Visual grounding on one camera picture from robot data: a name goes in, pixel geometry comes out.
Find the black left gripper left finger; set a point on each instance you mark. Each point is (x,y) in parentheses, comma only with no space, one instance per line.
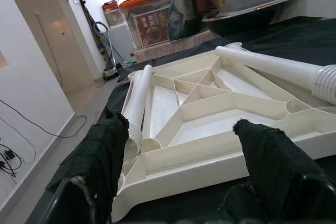
(99,155)

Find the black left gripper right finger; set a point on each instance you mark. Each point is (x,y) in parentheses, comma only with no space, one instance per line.
(270,169)

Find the white plastic table leg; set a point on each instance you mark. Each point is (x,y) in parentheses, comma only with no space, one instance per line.
(139,98)
(275,64)
(148,119)

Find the white plastic table top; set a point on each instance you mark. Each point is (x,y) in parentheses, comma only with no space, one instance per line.
(210,155)

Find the grey vacuum cleaner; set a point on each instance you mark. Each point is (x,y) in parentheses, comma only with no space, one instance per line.
(110,73)

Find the beige room door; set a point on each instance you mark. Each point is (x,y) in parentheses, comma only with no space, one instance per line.
(60,37)

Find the beige cloth covered bench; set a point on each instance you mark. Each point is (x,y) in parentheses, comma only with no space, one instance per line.
(170,48)

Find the black table cloth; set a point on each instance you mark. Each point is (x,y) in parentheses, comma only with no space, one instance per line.
(288,40)

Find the red food picture box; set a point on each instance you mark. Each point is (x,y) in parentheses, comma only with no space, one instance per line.
(152,30)

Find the clear box with red contents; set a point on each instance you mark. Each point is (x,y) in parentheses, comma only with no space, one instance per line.
(114,16)

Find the black wok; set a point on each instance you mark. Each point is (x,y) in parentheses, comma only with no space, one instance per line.
(236,24)

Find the black glossy bag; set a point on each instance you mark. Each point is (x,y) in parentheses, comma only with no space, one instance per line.
(183,11)

